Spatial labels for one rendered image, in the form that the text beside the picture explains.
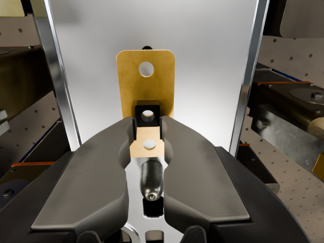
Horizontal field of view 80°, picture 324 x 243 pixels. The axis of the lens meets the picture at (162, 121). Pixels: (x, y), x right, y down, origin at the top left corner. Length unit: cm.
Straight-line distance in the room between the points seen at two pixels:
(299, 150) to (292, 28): 13
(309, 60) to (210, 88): 46
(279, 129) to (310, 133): 3
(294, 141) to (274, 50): 39
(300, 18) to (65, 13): 24
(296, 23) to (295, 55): 36
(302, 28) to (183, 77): 14
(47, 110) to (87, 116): 39
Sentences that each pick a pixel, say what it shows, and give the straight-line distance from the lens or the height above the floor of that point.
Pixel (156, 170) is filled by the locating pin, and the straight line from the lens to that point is 26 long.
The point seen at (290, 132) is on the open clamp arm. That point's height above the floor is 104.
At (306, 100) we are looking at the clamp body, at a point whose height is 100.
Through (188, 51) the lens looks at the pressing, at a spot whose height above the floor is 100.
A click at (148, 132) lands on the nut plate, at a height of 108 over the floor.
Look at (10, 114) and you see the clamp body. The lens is 23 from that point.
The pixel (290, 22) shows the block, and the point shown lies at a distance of 27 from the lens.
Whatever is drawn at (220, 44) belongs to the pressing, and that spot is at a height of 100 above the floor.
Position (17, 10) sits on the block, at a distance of 22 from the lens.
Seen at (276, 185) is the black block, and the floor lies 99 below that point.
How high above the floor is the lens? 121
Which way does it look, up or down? 62 degrees down
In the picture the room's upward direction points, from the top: 174 degrees clockwise
